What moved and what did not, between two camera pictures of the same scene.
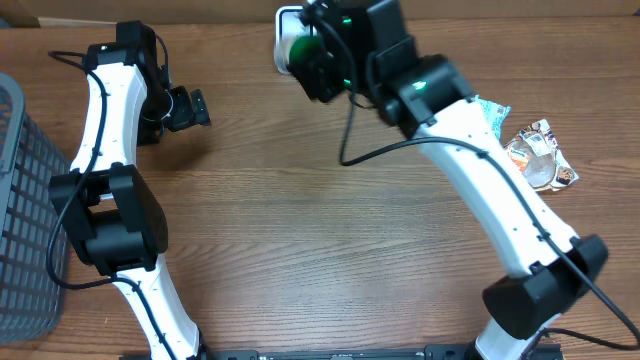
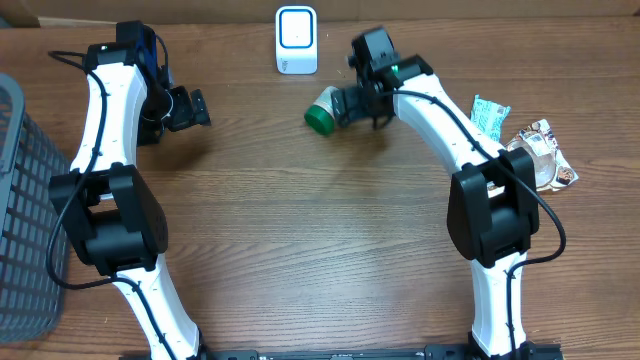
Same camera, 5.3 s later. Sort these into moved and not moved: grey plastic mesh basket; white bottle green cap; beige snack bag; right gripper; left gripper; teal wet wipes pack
Moved: white bottle green cap; right gripper
Not moved: beige snack bag; left gripper; grey plastic mesh basket; teal wet wipes pack
